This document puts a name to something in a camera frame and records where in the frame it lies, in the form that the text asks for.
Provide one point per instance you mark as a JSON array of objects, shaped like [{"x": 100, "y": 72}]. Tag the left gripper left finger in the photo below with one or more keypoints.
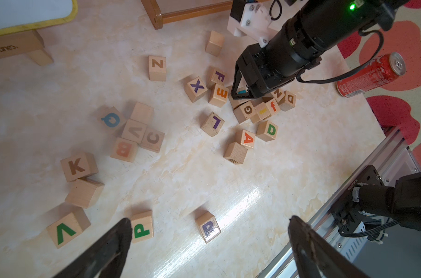
[{"x": 106, "y": 258}]

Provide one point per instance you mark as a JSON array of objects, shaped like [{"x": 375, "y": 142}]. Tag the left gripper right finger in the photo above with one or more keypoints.
[{"x": 314, "y": 257}]

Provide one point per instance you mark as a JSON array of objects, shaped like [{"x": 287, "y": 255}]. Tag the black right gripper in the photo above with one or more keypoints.
[{"x": 263, "y": 70}]

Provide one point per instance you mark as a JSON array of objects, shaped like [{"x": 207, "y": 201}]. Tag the wooden block letter R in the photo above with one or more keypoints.
[{"x": 208, "y": 226}]

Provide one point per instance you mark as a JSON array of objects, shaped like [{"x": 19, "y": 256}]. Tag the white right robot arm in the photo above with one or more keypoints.
[{"x": 321, "y": 25}]

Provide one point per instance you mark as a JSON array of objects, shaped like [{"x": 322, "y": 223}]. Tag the wooden block brown letter N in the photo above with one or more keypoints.
[{"x": 278, "y": 95}]

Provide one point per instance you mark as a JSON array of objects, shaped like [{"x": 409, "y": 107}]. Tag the wooden block orange letter f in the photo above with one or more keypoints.
[{"x": 272, "y": 107}]

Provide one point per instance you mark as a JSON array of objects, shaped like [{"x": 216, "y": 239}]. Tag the wooden block yellow letter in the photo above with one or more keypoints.
[{"x": 262, "y": 112}]

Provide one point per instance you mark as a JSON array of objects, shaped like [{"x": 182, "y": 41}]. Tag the wooden block letter G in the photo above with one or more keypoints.
[{"x": 244, "y": 112}]

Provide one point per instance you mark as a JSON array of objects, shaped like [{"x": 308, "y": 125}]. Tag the wooden block purple letter F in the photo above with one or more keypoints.
[{"x": 217, "y": 76}]

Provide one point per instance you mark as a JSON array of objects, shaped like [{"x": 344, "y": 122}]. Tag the wooden block orange letter E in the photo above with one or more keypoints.
[{"x": 219, "y": 96}]

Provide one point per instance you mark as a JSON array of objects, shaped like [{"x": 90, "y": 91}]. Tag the wooden block brown letter D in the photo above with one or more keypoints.
[{"x": 288, "y": 102}]

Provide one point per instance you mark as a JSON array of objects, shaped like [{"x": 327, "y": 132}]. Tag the wooden block letter P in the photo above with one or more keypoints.
[{"x": 142, "y": 226}]

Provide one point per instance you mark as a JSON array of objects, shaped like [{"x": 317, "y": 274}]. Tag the wooden block letter V green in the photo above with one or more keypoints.
[{"x": 68, "y": 227}]

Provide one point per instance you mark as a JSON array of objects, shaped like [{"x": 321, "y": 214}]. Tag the wooden block letter D green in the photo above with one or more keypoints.
[{"x": 267, "y": 131}]

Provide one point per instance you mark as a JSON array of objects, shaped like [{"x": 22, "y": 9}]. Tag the wooden block letter X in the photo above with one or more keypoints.
[{"x": 195, "y": 89}]

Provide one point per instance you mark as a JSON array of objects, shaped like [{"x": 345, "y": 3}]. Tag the wooden block letter A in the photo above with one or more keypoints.
[{"x": 245, "y": 138}]

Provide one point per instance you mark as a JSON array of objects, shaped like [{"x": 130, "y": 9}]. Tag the wooden block letter L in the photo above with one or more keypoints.
[{"x": 213, "y": 124}]

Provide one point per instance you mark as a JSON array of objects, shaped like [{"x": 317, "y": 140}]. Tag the wooden block letter K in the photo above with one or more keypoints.
[{"x": 79, "y": 166}]

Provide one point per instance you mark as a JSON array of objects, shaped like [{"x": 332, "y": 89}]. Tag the wooden block letter Z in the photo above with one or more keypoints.
[{"x": 157, "y": 68}]

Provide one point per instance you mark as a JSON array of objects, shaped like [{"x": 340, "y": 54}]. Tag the wooden block letter B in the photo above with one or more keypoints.
[{"x": 124, "y": 150}]

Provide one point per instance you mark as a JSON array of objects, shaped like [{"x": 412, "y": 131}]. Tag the wooden block letter C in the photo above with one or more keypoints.
[{"x": 152, "y": 140}]

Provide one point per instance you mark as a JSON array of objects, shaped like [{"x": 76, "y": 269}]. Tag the wooden block brown letter V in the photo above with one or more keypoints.
[{"x": 134, "y": 131}]

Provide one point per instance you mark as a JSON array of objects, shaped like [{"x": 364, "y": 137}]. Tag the wooden block letter Q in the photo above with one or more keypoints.
[{"x": 111, "y": 119}]

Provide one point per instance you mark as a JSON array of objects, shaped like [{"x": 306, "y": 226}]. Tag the plain wooden block far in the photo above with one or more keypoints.
[{"x": 215, "y": 43}]

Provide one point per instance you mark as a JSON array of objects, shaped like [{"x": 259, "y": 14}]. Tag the plain wooden block near K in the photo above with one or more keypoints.
[{"x": 84, "y": 193}]

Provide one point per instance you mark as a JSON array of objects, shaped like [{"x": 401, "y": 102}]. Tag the plain wooden block near A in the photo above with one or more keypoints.
[{"x": 235, "y": 153}]

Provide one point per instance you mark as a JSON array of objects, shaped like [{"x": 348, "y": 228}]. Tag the wooden two-tier shelf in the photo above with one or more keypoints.
[{"x": 158, "y": 19}]

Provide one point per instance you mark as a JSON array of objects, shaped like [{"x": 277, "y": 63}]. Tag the plain wooden block near Q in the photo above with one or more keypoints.
[{"x": 142, "y": 113}]

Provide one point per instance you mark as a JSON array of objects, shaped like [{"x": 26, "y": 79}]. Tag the red soda can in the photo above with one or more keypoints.
[{"x": 381, "y": 71}]

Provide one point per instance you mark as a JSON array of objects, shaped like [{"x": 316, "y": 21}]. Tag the wooden whiteboard easel stand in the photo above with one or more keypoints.
[{"x": 27, "y": 42}]

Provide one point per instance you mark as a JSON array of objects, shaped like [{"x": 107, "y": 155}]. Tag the whiteboard with REC writing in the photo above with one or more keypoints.
[{"x": 18, "y": 16}]

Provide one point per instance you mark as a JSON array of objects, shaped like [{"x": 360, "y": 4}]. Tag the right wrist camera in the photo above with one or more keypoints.
[{"x": 251, "y": 18}]

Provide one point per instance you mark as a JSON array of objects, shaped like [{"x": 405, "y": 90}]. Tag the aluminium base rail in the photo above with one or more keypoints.
[{"x": 384, "y": 192}]

